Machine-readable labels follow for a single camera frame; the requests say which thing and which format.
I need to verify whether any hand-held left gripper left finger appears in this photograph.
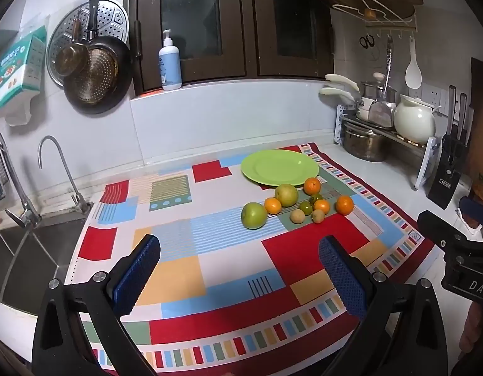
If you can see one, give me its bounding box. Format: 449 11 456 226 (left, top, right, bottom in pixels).
31 234 162 376

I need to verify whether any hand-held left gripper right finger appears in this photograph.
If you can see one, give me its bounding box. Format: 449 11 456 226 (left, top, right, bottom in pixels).
318 236 449 376

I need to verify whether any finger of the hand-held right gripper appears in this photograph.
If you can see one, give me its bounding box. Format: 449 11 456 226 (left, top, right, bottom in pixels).
417 210 477 252
458 196 483 228

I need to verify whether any green apple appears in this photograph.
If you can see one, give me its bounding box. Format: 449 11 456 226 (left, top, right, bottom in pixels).
241 202 268 230

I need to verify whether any green plate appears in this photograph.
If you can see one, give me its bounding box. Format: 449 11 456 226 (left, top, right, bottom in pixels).
241 149 319 187

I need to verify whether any person's right hand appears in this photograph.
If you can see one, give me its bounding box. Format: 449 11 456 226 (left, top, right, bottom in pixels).
459 301 483 357

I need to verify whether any black knife block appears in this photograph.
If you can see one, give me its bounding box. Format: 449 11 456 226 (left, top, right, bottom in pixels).
427 134 471 209

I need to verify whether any metal shelf rack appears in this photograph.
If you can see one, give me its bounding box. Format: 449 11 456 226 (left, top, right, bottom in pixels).
335 104 438 191

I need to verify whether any colourful patchwork cloth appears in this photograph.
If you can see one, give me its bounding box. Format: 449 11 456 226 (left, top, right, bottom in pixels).
65 142 436 376

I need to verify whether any yellow-green apple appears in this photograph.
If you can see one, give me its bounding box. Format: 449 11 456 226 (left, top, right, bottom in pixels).
274 184 299 207

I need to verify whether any dark wooden board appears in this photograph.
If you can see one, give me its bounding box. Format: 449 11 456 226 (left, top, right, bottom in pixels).
470 58 483 173

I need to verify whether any white ceramic pot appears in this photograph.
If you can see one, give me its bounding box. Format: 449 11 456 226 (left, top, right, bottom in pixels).
393 95 438 145

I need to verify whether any steel sink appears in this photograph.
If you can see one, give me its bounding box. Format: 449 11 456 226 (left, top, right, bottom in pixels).
0 213 89 316

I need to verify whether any large steel pot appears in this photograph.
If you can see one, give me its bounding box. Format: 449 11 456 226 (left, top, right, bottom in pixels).
342 121 389 163

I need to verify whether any metal spatula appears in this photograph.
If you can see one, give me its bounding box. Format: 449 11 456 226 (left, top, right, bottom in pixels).
368 35 397 128

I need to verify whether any thin curved faucet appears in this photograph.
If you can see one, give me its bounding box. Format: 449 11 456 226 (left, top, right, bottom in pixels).
38 136 94 214

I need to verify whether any large chrome faucet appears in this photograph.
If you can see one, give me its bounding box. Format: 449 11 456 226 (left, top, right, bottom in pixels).
0 126 42 228

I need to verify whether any white rice paddle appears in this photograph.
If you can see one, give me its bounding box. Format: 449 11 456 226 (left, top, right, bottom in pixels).
405 35 423 90

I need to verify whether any white plastic bag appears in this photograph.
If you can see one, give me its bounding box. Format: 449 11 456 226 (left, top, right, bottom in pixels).
0 90 42 127

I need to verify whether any copper colander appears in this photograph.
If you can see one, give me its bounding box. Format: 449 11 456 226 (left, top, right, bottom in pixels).
75 47 119 102

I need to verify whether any black frying pan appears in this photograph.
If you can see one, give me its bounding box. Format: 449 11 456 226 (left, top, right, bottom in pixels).
63 0 133 115

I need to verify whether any blue white pump bottle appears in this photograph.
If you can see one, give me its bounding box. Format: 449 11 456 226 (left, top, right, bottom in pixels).
158 29 183 91

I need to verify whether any small copper pot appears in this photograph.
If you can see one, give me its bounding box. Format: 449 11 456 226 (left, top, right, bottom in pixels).
54 19 89 77

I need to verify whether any teal cardboard box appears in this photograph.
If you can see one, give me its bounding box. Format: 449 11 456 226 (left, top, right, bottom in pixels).
0 25 47 114

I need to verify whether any perforated metal steamer plate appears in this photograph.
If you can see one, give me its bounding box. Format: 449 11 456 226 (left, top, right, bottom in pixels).
46 0 129 87

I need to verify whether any steel handled knife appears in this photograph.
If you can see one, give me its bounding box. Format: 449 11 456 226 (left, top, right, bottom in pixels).
457 93 468 142
445 85 457 136

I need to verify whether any white wall outlet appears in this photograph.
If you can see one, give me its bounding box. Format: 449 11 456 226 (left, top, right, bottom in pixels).
409 84 448 116

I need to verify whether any steel saucepan cream handle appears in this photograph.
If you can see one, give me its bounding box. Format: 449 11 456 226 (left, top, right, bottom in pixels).
325 71 397 104

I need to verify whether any white hook rail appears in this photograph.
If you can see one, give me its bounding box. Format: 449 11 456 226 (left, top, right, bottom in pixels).
365 21 416 39

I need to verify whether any white wire rack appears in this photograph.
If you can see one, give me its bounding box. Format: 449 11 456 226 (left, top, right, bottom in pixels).
331 0 416 28

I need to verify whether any brown window frame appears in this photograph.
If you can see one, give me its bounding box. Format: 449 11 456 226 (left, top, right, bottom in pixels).
249 0 336 79
124 0 258 97

